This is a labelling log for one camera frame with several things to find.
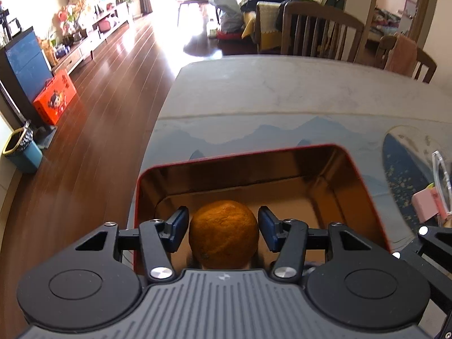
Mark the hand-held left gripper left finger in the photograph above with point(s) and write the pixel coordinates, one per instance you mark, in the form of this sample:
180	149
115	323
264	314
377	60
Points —
178	227

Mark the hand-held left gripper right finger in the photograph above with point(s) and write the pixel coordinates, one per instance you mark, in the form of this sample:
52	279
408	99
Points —
267	227

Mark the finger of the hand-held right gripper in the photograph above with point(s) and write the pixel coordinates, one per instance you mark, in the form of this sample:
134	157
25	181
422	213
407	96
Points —
432	254

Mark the orange fruit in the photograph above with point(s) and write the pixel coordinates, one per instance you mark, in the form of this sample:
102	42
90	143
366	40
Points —
223	233

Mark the pink square block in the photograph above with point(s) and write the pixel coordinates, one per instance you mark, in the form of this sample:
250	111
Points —
425	204

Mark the red tin box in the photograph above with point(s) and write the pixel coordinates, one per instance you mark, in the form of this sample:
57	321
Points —
317	190

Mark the white sunglasses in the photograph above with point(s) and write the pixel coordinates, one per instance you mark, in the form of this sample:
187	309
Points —
441	183

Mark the printed mountain table mat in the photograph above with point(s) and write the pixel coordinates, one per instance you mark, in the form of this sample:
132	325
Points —
247	134

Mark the blue trash bin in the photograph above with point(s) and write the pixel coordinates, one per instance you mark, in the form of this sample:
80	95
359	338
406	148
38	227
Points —
24	152

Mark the orange gift box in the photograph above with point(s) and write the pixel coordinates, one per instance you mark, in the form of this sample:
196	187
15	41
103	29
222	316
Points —
54	97

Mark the wooden chair with towel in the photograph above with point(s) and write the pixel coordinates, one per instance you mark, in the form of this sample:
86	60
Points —
425	65

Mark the red bag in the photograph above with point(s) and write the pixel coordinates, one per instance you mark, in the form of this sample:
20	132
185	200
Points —
229	36

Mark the pink towel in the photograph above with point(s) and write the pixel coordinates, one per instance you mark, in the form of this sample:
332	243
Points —
402	54

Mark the clear plastic bottle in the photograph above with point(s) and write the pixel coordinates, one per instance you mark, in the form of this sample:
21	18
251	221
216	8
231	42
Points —
212	28

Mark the yellow cloth covered chair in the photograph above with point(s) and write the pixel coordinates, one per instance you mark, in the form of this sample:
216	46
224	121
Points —
268	24

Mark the wooden dining chair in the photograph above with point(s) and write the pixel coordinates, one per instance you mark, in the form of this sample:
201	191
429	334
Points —
317	28

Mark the white low tv cabinet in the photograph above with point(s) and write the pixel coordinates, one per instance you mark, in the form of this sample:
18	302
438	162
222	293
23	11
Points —
90	40

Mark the grey plastic bag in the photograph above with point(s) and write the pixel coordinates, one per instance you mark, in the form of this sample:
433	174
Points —
227	9

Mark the television screen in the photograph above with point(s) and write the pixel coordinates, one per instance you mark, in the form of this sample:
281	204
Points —
24	63

